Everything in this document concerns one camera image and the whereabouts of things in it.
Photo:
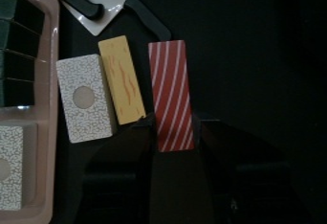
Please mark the red white-striped salmon block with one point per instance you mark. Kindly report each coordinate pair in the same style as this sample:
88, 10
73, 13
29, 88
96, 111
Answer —
171, 94

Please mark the yellow egg block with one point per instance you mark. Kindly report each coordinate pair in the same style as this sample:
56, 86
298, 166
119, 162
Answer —
121, 78

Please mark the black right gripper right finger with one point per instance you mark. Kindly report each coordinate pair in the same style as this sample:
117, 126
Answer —
238, 164

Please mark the pink plastic tray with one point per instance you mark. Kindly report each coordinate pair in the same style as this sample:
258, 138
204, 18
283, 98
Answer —
49, 74

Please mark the dark green seaweed roll block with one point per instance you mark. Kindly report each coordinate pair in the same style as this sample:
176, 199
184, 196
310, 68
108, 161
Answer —
16, 92
25, 11
21, 39
16, 66

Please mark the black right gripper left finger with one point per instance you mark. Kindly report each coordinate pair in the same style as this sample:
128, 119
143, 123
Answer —
127, 157

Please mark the white speckled rice block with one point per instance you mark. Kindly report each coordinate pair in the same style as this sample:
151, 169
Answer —
84, 119
12, 176

